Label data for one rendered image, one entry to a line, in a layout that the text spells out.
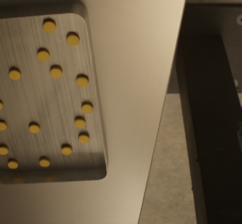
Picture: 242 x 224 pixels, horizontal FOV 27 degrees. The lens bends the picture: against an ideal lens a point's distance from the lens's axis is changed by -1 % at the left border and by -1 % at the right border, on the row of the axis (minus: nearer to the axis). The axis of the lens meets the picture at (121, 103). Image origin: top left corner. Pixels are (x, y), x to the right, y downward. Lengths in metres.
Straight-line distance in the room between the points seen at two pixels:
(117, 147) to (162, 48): 0.13
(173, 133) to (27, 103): 1.18
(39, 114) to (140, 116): 0.10
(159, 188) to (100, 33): 1.43
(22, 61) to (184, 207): 1.54
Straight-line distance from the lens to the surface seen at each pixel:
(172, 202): 1.91
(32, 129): 0.50
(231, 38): 1.41
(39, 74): 0.46
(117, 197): 0.58
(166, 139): 1.66
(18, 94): 0.48
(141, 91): 0.47
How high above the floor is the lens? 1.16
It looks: 49 degrees down
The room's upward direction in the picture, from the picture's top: 180 degrees clockwise
